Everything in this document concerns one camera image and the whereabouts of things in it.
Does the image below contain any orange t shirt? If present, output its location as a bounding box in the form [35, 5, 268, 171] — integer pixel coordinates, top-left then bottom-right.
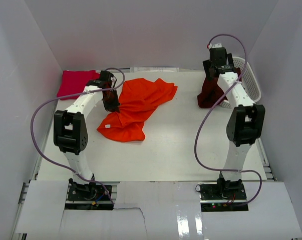
[97, 78, 178, 143]

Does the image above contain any white plastic basket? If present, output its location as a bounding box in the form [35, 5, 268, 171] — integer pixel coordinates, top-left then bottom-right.
[219, 56, 261, 109]

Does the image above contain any dark red t shirt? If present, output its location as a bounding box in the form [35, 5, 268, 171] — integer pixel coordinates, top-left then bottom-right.
[197, 67, 241, 110]

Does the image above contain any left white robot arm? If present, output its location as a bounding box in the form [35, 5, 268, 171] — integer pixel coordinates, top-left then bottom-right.
[53, 70, 120, 200]

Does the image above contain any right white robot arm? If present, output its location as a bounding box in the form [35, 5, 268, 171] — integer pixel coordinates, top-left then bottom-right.
[203, 43, 265, 200]

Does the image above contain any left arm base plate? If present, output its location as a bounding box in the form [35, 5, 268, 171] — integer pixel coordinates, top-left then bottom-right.
[66, 182, 112, 202]

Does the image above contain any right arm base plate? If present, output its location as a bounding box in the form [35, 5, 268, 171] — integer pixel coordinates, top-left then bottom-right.
[195, 183, 246, 201]

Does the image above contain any folded pink t shirt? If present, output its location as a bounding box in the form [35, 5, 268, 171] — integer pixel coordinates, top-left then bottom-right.
[57, 70, 100, 97]

